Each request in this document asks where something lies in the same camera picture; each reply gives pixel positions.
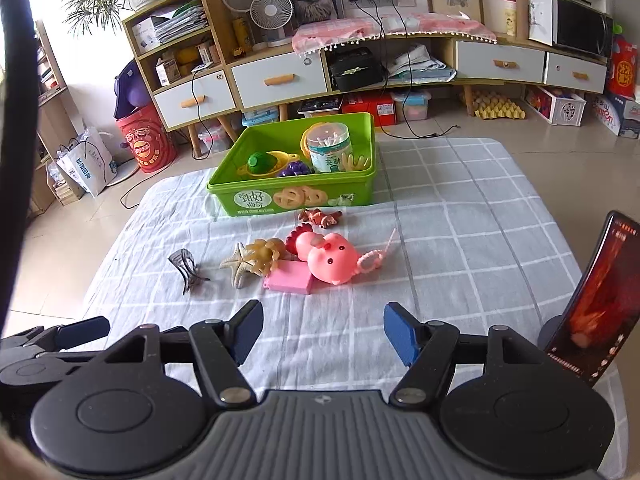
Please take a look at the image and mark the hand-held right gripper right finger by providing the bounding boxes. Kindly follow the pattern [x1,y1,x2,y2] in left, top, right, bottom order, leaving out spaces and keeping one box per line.
[382,301,549,407]

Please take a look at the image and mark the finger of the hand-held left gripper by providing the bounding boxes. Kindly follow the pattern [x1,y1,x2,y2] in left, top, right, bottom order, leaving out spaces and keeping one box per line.
[0,316,112,357]

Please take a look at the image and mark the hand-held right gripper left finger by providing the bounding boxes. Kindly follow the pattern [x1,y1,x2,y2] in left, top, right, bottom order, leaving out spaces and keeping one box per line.
[102,299,265,406]

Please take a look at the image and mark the green plastic box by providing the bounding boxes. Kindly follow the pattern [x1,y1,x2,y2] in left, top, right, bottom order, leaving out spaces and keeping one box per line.
[206,112,378,217]

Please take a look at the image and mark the purple toy grapes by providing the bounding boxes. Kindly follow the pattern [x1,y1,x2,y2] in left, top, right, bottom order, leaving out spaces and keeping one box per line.
[277,159,315,177]

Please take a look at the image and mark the toy corn cob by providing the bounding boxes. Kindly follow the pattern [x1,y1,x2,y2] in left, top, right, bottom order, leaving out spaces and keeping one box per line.
[247,151,281,176]

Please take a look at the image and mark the yellow toy pot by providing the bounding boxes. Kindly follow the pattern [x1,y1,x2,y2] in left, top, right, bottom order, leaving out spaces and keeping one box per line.
[237,150,298,178]

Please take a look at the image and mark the amber hair claw clip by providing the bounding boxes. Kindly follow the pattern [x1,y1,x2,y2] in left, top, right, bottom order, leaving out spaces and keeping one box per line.
[245,237,290,277]
[341,151,372,172]

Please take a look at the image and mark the clear cotton swab jar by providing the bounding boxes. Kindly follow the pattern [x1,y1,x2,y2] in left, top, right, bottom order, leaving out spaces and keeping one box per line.
[305,122,353,173]

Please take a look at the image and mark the yellow and orange toy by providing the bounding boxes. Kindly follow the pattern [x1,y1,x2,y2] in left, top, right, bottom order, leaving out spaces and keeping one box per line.
[299,125,321,163]

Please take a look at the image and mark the beige starfish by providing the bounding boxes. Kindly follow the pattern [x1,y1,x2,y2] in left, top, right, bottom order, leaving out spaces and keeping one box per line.
[219,241,266,289]

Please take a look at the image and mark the small pink box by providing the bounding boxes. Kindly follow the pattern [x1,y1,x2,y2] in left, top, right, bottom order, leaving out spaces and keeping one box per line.
[263,260,316,296]

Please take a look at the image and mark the pink loop charm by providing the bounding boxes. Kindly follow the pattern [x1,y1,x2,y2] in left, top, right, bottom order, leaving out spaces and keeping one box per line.
[356,227,398,273]

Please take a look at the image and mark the grey hair claw clip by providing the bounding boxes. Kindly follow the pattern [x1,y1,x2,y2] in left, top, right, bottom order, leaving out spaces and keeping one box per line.
[167,248,211,296]

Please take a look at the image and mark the pink pig toy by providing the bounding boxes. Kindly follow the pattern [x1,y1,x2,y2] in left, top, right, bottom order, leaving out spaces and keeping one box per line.
[286,224,362,287]

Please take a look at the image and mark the white shopping bag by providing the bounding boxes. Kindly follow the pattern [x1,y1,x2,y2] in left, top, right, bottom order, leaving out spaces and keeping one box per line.
[56,126,118,197]

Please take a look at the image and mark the black smartphone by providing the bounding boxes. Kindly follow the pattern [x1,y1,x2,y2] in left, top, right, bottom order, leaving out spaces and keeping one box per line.
[544,210,640,387]

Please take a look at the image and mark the red printed bucket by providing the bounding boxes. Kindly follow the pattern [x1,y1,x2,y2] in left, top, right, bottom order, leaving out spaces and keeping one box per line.
[116,105,177,174]

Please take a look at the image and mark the blue-lidded clear storage bin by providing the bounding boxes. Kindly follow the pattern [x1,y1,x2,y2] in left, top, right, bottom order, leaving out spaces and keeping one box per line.
[242,110,279,128]

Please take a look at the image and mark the wooden bookshelf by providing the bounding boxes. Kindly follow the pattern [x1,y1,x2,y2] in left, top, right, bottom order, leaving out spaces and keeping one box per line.
[30,20,86,216]

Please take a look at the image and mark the flat red box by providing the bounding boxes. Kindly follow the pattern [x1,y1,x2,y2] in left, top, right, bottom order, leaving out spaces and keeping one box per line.
[341,92,397,128]

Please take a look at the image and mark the clear bin with pink contents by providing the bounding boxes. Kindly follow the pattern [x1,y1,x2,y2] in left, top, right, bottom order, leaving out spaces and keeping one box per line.
[391,91,432,122]

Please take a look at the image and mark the white cabinet drawer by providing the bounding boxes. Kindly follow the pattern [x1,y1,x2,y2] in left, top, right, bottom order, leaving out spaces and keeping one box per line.
[456,40,545,85]
[544,52,608,95]
[152,74,237,128]
[231,51,329,109]

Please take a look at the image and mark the yellow egg cartons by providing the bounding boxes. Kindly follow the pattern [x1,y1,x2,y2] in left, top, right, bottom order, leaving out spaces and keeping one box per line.
[472,89,528,121]

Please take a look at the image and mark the black case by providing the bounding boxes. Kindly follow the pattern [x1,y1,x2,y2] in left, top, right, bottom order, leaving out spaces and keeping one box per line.
[331,47,388,92]

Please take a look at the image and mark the pile of papers and cloths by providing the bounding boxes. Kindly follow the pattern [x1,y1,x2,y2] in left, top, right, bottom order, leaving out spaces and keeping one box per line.
[387,45,457,83]

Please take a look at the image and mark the small white carton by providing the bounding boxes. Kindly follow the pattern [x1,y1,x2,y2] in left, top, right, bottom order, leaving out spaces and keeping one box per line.
[156,57,181,86]

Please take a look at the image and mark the white box of toys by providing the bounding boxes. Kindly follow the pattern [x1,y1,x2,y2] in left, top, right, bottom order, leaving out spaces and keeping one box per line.
[525,85,587,127]

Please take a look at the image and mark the long wooden cabinet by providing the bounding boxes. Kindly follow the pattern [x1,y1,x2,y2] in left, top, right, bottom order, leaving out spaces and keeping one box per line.
[122,0,611,158]

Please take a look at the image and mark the pink fringed cloth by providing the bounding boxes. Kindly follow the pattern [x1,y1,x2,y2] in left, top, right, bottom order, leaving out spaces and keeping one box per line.
[291,10,498,56]

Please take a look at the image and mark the blue and white carton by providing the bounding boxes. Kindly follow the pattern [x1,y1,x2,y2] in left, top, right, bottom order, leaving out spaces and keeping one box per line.
[592,94,640,138]

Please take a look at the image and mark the stack of white papers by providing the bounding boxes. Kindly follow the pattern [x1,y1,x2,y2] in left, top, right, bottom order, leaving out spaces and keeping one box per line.
[132,2,208,53]

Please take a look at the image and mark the white desk fan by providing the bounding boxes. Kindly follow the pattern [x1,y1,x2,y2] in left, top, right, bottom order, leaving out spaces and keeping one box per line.
[250,0,294,48]

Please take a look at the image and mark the red gift box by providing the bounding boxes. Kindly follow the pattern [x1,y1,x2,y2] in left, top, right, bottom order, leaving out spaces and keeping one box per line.
[607,35,640,101]

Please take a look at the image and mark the black microwave oven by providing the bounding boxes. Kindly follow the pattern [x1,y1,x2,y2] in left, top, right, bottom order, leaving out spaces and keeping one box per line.
[552,0,613,63]

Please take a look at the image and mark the black power cable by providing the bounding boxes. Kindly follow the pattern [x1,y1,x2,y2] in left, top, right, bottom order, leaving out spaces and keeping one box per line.
[120,67,231,208]

